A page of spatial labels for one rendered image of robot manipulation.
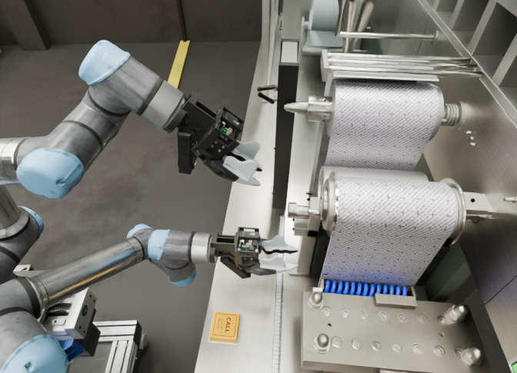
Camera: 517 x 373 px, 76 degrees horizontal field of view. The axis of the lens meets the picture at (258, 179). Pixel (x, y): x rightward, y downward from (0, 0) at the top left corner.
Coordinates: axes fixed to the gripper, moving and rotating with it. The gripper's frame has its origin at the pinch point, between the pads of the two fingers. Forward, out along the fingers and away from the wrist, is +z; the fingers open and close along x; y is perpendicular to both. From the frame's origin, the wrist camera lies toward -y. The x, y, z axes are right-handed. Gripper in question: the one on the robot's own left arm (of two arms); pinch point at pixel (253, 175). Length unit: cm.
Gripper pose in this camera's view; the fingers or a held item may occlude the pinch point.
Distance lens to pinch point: 67.8
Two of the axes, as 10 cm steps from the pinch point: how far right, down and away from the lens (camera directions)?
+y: 6.4, -5.0, -5.8
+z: 7.6, 5.0, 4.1
